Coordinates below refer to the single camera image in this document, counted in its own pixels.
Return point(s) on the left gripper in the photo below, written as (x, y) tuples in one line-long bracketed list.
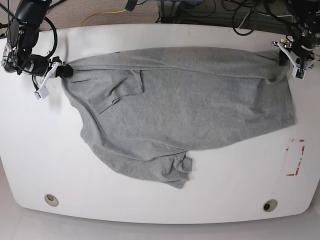
[(300, 51)]

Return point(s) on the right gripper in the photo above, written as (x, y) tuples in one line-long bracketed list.
[(38, 65)]

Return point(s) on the grey Hugging Face T-shirt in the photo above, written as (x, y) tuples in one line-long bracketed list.
[(143, 110)]

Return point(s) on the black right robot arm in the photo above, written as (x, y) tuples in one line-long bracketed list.
[(22, 36)]

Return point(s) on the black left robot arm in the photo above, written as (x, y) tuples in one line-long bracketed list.
[(305, 30)]

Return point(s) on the black tripod legs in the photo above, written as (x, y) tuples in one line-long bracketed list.
[(4, 26)]

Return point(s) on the red tape rectangle marking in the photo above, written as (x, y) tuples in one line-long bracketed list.
[(293, 156)]

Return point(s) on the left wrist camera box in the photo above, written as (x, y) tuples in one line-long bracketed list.
[(298, 73)]

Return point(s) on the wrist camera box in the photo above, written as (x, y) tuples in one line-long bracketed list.
[(298, 73), (41, 93)]

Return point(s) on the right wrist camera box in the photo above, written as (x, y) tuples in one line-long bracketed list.
[(41, 93)]

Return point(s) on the left table cable grommet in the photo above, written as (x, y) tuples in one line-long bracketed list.
[(51, 200)]

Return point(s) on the table cable grommet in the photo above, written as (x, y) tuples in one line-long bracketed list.
[(270, 205), (51, 200)]

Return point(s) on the right table cable grommet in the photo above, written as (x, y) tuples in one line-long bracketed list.
[(270, 205)]

